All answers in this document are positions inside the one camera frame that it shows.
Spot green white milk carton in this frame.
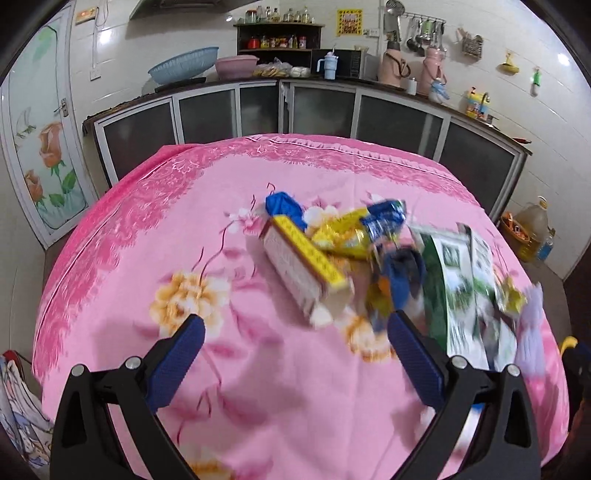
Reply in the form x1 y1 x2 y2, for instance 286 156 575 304
410 224 517 372

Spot white and yellow carton box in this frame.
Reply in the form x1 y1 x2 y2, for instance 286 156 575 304
260 215 355 329

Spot blue snack wrapper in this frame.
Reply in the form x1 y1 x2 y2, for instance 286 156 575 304
361 200 407 243

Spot blue glove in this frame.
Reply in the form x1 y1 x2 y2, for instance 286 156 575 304
266 192 308 231

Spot brown trash bucket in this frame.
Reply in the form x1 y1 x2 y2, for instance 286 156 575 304
499 212 530 246

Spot kitchen counter cabinet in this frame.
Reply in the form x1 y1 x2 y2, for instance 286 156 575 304
82 79 532 220

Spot pink floral tablecloth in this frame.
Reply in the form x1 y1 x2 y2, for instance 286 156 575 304
33 134 569 479

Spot small blue water bottle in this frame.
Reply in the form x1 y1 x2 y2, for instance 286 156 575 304
537 228 556 262

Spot cooking oil jug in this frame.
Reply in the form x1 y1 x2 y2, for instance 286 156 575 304
515 196 549 263

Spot glass door with flowers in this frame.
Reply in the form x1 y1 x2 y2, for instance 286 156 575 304
1 1 97 249

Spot yellow detergent bottles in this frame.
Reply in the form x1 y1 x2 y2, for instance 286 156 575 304
466 87 490 121

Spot blue plastic basket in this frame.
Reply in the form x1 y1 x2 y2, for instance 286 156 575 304
148 47 218 85

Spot pink plastic basin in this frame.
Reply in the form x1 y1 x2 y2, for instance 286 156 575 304
215 55 259 81

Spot pink thermos right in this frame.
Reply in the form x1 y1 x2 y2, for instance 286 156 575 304
417 47 447 96

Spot pink thermos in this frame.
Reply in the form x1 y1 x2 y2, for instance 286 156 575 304
378 40 411 88
417 47 447 96

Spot pink thermos left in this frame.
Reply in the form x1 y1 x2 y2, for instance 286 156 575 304
378 40 411 88

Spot microwave oven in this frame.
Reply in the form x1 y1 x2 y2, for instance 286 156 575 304
311 49 377 80

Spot light blue lidded cup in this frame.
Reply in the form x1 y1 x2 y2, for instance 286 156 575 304
317 50 339 80

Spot hanging utensil rack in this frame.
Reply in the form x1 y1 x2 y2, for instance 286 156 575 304
382 0 447 58

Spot dark spice shelf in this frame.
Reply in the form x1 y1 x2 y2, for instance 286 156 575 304
233 22 325 68

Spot yellow poster on wall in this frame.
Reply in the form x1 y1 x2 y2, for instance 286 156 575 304
337 9 363 36

